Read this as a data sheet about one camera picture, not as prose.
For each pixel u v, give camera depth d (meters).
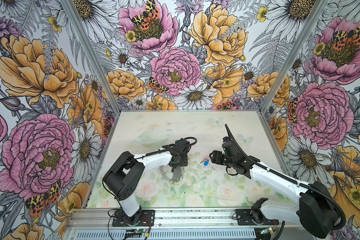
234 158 0.64
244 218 0.74
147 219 0.73
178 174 0.89
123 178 0.46
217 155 0.76
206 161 0.94
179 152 0.72
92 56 0.89
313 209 0.40
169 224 0.73
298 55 0.88
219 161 0.76
